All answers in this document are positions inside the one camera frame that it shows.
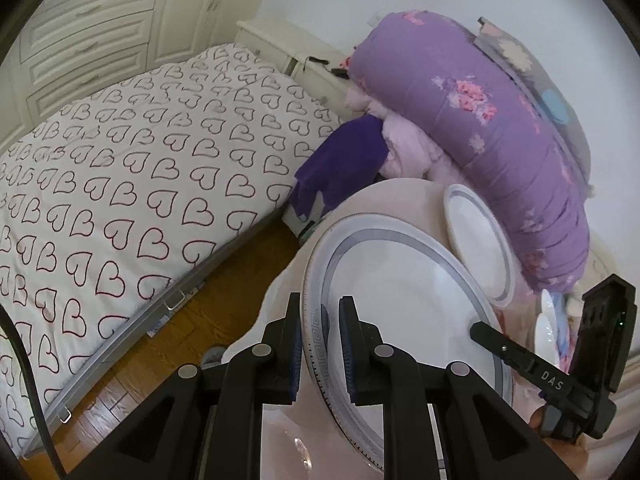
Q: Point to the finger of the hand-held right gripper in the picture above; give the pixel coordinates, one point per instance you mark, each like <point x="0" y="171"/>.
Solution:
<point x="505" y="347"/>

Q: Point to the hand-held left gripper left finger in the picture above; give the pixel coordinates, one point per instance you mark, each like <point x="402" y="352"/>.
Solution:
<point x="297" y="347"/>

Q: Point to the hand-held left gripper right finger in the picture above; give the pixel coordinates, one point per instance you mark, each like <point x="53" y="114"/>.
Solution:
<point x="346" y="352"/>

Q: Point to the large grey-rimmed white plate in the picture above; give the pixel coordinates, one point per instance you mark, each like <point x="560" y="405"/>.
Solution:
<point x="400" y="280"/>

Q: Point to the small white deep plate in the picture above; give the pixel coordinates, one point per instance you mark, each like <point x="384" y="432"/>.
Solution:
<point x="475" y="230"/>

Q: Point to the person's right hand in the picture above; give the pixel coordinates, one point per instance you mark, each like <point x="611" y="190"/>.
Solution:
<point x="537" y="419"/>

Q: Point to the white bowl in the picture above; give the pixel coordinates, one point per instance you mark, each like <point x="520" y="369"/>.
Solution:
<point x="545" y="332"/>

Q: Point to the grey slipper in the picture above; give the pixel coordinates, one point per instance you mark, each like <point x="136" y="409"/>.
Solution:
<point x="214" y="356"/>

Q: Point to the dark purple cloth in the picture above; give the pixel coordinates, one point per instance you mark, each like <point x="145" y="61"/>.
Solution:
<point x="340" y="160"/>

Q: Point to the light pink cloth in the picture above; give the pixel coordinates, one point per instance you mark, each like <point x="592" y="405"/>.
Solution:
<point x="405" y="145"/>

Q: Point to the white heart-print bedsheet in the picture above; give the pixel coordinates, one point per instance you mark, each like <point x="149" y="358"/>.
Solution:
<point x="125" y="185"/>

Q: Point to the purple floral quilt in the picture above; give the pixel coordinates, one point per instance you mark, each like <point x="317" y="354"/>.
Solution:
<point x="450" y="110"/>

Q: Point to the cream nightstand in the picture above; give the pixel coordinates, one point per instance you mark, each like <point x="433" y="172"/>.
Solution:
<point x="280" y="42"/>

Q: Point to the cream wardrobe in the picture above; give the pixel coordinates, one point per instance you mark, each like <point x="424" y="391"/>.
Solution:
<point x="100" y="25"/>

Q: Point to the grey bed frame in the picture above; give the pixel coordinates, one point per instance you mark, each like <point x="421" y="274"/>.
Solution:
<point x="125" y="340"/>

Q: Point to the white wall socket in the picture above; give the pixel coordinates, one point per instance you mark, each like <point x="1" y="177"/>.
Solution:
<point x="373" y="20"/>

